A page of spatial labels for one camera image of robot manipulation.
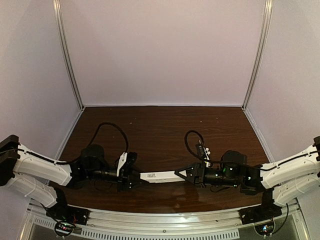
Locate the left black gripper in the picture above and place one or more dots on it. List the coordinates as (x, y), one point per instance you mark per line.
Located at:
(127, 175)

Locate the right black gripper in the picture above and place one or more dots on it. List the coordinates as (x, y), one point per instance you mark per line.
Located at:
(198, 173)

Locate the white remote control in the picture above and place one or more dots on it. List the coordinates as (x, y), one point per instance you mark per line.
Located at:
(160, 177)

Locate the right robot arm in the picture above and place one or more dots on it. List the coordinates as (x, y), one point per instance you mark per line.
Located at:
(279, 181)

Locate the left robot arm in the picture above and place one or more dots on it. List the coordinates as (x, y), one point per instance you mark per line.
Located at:
(20, 167)

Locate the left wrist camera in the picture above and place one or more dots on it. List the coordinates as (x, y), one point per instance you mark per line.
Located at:
(126, 162)

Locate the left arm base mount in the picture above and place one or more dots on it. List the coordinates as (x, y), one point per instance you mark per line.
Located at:
(67, 219)

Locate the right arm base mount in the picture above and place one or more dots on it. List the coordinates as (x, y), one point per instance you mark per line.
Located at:
(262, 218)

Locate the front aluminium rail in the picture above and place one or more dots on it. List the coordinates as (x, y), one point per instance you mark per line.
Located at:
(205, 225)

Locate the right aluminium frame post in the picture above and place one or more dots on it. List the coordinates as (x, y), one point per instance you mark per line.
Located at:
(264, 31)

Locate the aluminium frame post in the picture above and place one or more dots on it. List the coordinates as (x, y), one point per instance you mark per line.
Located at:
(264, 31)
(66, 54)

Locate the left aluminium frame post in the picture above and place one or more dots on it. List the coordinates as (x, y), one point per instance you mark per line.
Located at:
(66, 54)

